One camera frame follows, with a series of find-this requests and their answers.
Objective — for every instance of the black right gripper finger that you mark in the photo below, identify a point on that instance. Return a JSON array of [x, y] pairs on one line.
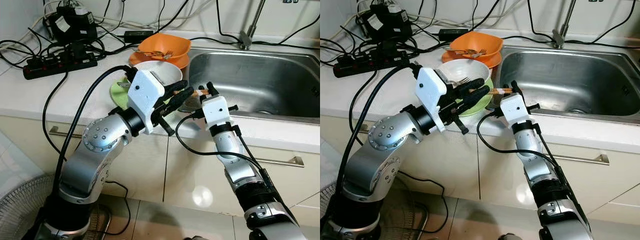
[[503, 95], [203, 96], [515, 88], [212, 89]]

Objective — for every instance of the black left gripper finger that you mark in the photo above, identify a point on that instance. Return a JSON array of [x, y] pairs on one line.
[[471, 99], [175, 87], [181, 99], [466, 86]]

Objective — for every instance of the wooden chopstick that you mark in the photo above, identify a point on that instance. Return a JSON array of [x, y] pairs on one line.
[[202, 92], [500, 91]]

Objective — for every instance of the light green plate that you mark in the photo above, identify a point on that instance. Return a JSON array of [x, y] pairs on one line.
[[482, 102], [119, 92]]

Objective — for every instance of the white bowl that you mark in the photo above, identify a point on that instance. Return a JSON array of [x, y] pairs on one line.
[[170, 72], [465, 67]]

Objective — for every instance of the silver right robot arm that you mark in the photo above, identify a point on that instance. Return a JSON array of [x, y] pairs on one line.
[[537, 167], [235, 170]]

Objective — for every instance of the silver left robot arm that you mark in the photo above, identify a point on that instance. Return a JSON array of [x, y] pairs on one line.
[[97, 137], [390, 137]]

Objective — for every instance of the cream kitchen cabinet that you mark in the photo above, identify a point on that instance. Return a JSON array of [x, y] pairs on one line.
[[150, 165], [460, 165]]

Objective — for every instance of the orange plastic plate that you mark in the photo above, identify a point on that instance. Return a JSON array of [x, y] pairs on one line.
[[135, 59], [495, 61]]

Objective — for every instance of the gold metal spoon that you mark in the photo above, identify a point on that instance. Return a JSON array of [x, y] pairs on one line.
[[152, 52], [467, 51]]

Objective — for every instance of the orange plastic bowl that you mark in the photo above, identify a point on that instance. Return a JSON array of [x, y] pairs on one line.
[[487, 44], [175, 45]]

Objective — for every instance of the stainless steel sink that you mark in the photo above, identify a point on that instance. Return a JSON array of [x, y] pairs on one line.
[[270, 80], [585, 80]]

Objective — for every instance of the small black power adapter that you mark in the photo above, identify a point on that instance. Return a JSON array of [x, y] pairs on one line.
[[454, 34], [139, 36]]

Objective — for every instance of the steel faucet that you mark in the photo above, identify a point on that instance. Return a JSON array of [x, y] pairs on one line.
[[559, 37], [246, 39]]

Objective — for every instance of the black power strip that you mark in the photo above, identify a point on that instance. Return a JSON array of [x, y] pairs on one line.
[[370, 62], [55, 65]]

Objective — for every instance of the large black charger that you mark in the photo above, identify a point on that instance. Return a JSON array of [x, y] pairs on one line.
[[75, 25], [390, 25]]

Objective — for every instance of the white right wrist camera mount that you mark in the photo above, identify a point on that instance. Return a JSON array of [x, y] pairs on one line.
[[514, 107], [217, 110]]

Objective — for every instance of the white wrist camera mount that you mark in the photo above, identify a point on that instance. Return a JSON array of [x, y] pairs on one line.
[[217, 110], [430, 90], [514, 107], [145, 95]]

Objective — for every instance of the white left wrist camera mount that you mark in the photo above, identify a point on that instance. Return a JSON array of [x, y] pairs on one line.
[[145, 95], [430, 90]]

